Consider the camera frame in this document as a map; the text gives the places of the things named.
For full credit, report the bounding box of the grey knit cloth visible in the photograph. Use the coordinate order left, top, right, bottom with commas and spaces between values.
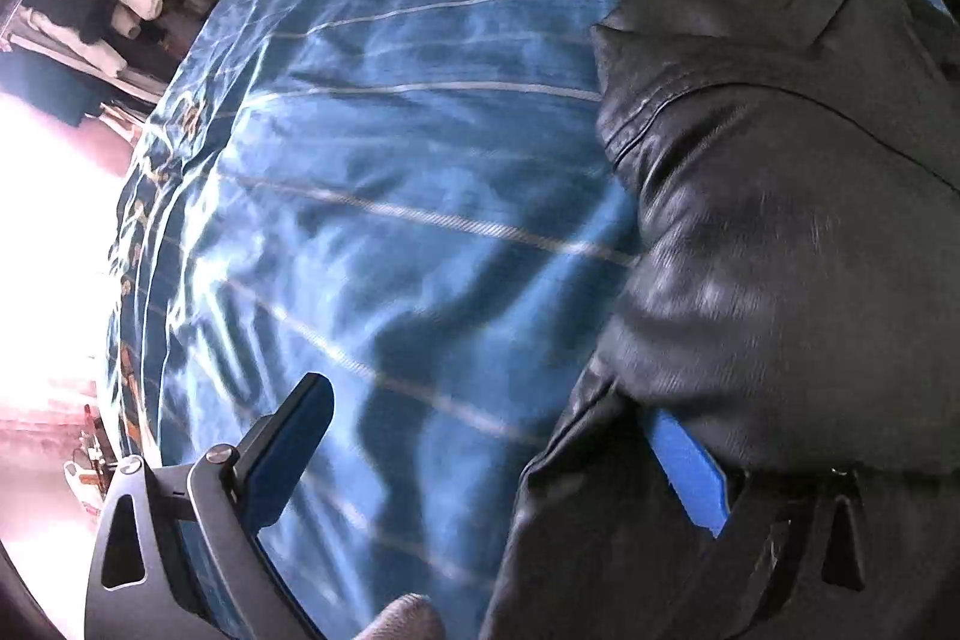
352, 593, 449, 640

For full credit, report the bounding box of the black leather jacket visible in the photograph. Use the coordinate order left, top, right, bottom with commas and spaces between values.
478, 0, 960, 640

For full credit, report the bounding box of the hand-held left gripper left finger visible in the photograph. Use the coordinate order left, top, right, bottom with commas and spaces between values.
85, 373, 335, 640

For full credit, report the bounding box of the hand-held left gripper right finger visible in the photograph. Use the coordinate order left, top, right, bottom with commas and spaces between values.
651, 413, 867, 640

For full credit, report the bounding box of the blue striped bed sheet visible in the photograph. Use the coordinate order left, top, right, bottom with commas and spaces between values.
105, 0, 947, 640

